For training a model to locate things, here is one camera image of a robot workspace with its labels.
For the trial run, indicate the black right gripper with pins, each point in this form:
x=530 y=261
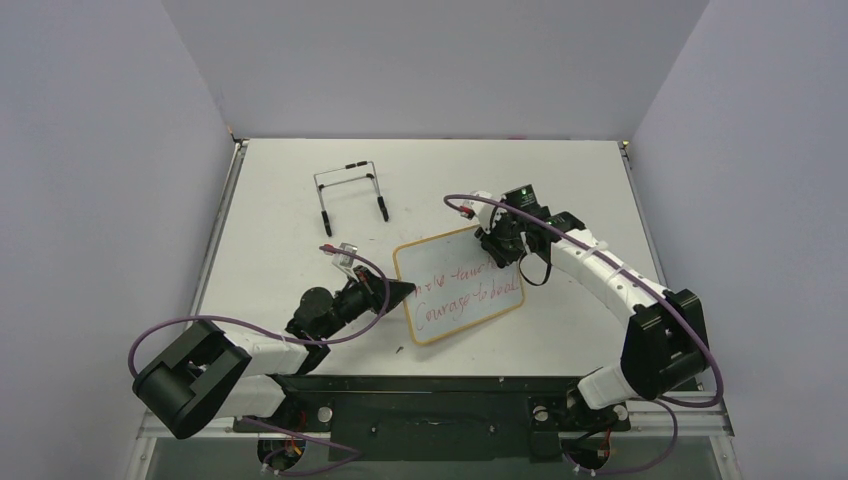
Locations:
x=500 y=245

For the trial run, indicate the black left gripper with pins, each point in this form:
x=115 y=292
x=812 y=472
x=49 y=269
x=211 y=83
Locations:
x=370 y=286

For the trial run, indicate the yellow framed whiteboard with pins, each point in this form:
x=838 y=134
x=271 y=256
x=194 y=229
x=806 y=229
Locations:
x=457 y=285

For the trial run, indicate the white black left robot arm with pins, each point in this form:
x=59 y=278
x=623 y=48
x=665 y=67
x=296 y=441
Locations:
x=208 y=373

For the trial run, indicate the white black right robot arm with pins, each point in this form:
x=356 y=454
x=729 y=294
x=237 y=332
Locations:
x=665 y=342

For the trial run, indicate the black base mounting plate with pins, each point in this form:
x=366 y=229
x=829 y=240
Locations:
x=312 y=396

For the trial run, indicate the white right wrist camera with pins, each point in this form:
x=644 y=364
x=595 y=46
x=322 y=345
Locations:
x=486 y=214

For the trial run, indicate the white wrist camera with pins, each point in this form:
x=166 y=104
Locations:
x=486 y=214
x=343 y=257

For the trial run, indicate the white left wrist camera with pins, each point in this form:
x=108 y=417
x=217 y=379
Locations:
x=343 y=257

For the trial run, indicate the metal wire whiteboard stand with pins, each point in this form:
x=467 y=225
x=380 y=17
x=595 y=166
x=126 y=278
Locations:
x=348 y=181

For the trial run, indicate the aluminium table edge rail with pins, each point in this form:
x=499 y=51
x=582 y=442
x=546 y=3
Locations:
x=628 y=165

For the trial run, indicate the aluminium front frame rail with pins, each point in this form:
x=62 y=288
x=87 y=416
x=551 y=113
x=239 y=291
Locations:
x=645 y=418

